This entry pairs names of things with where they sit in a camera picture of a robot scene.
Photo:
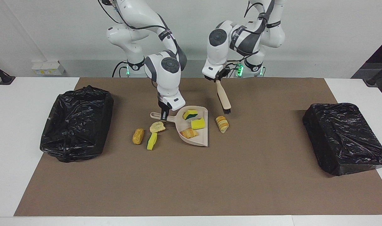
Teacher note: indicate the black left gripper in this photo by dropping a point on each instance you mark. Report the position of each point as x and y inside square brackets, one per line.
[223, 73]

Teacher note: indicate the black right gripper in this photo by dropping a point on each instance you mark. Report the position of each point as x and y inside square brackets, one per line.
[163, 106]

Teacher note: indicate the pale crumbly bread piece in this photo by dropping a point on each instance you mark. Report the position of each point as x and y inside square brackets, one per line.
[157, 127]

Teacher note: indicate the beige hand brush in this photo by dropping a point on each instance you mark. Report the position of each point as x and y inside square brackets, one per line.
[223, 97]

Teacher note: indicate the notched yellow green sponge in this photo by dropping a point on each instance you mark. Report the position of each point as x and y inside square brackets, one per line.
[190, 114]

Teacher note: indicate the yellow green sponge strip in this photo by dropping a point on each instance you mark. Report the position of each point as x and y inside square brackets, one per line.
[152, 142]

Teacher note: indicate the orange croissant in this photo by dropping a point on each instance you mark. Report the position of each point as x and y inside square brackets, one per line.
[188, 133]

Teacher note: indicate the yellow sponge wedge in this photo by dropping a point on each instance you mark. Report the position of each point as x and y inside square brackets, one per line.
[198, 124]

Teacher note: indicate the brown bread roll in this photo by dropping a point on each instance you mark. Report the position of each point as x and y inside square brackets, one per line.
[138, 136]

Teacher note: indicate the beige plastic dustpan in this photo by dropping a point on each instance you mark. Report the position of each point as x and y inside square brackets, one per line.
[202, 137]

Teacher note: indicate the cream striped croissant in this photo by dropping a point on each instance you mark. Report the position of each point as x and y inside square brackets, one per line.
[222, 124]

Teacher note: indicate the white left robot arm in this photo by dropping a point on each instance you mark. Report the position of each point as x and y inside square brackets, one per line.
[219, 50]

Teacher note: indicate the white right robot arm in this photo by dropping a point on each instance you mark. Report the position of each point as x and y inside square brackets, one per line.
[166, 78]

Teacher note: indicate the black bag lined bin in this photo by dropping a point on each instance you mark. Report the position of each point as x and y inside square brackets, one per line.
[345, 138]
[74, 125]

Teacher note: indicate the brown table mat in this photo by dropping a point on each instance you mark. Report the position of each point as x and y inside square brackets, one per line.
[191, 185]

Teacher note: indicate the black clamp stand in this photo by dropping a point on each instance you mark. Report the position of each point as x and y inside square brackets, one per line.
[374, 80]
[4, 78]

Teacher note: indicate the white wall socket box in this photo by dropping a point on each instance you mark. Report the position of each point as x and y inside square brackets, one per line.
[46, 67]

